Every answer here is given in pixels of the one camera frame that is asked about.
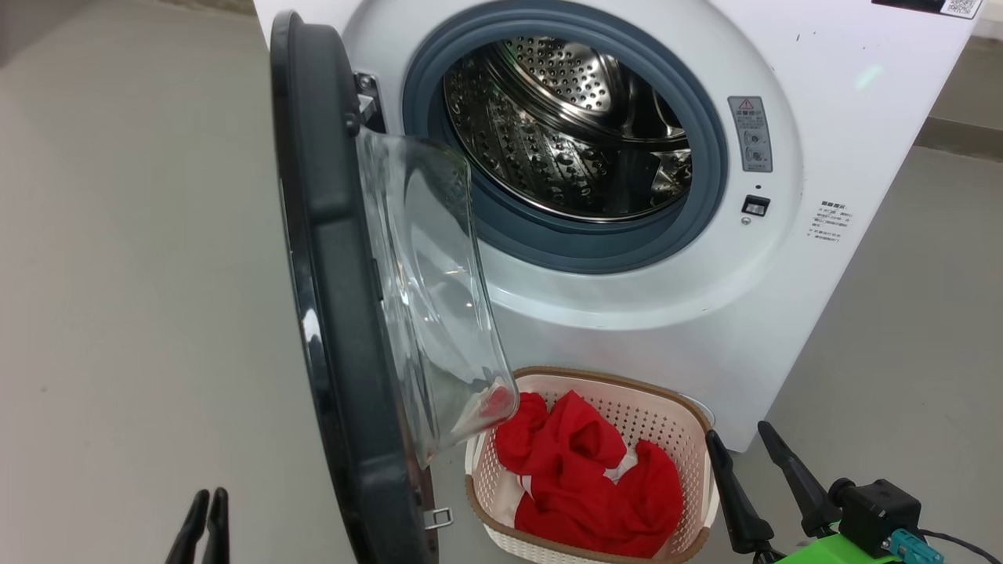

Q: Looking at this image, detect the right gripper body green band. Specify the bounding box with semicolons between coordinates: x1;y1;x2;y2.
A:
752;531;903;564

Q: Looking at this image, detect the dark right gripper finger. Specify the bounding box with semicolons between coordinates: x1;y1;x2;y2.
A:
756;420;844;540
704;428;777;559

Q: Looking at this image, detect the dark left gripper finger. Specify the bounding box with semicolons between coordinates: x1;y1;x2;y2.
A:
164;489;212;564
201;486;230;564

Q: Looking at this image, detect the red garment with white lining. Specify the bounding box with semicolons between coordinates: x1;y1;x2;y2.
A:
511;437;685;560

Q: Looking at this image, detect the black washing machine glass door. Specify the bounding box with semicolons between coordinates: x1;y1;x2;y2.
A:
268;9;521;564

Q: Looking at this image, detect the cream basket with brown rim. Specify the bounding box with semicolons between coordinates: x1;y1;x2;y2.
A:
463;366;721;564

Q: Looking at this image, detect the white front-load washing machine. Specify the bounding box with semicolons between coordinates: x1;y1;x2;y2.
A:
252;0;985;454

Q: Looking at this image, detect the grey rubber door seal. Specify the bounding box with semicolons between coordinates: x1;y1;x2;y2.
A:
401;0;730;276

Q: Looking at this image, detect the steel washing machine drum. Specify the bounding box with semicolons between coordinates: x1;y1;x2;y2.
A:
443;34;695;224

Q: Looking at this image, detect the grey warning sticker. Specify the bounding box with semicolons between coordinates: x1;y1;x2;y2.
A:
726;95;775;174

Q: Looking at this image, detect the black QR code sticker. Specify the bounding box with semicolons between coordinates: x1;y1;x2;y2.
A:
871;0;985;21

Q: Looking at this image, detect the teal right camera connector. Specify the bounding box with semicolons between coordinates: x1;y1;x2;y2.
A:
889;528;946;564

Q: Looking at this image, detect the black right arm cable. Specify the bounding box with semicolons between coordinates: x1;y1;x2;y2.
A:
917;528;1003;564

